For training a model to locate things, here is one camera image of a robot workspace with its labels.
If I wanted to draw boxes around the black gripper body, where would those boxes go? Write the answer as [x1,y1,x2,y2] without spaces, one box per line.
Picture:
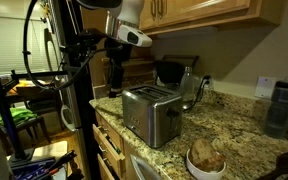
[104,38,132,90]

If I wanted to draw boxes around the bread slice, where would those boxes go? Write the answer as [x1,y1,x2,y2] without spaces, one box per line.
[201,152,226,172]
[190,138,216,166]

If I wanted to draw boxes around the white ceramic bowl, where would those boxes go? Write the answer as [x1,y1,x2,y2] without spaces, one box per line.
[185,149,227,180]

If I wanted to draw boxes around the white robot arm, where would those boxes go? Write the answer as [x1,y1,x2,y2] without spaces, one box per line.
[77,0,152,98]

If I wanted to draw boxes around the stainless steel toaster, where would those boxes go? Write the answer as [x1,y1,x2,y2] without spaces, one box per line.
[122,85,183,149]

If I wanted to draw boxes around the wooden cutting board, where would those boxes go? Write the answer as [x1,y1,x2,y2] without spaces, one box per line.
[101,58,155,95]

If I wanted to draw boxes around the upper wooden cabinet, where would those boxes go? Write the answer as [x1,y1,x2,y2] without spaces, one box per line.
[140,0,287,35]

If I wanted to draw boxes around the wooden kitchen drawers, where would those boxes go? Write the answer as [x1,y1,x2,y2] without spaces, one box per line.
[92,112,126,180]

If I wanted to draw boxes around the black coffee maker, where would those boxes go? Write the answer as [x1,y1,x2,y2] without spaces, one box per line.
[154,55,199,91]

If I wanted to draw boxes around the clear glass bottle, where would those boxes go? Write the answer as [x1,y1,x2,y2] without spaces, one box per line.
[180,67,194,102]

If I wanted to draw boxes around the wooden dining chair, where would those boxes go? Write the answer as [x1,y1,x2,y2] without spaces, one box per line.
[10,82,61,142]

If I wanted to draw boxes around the dark grey water bottle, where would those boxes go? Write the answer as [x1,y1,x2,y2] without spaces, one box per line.
[264,79,288,138]

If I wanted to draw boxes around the black camera tripod stand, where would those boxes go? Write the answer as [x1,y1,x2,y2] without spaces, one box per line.
[0,0,100,180]

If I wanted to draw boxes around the black toaster power cord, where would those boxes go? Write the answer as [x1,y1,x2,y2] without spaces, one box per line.
[183,75,212,113]

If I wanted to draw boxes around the white wall outlet plate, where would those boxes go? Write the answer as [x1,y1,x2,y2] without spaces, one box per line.
[255,76,276,99]

